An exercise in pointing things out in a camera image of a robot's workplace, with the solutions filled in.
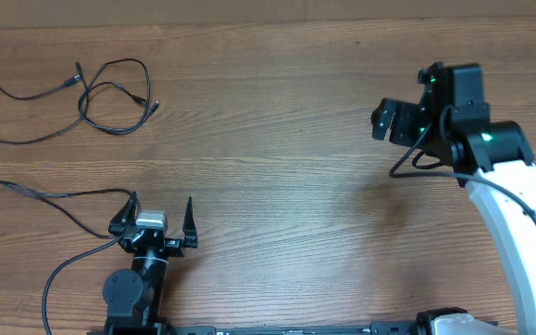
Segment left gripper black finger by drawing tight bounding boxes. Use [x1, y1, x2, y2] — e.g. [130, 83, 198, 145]
[182, 196, 197, 237]
[109, 193, 139, 231]

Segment black thin USB cable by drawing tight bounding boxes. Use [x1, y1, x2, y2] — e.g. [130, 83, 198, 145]
[77, 58, 160, 137]

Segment black USB-A cable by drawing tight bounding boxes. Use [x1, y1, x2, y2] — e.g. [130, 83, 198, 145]
[0, 60, 86, 145]

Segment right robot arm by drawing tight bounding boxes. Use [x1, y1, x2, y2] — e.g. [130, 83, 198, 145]
[370, 62, 536, 334]

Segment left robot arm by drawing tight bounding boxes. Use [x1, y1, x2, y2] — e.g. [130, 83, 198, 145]
[102, 195, 198, 335]

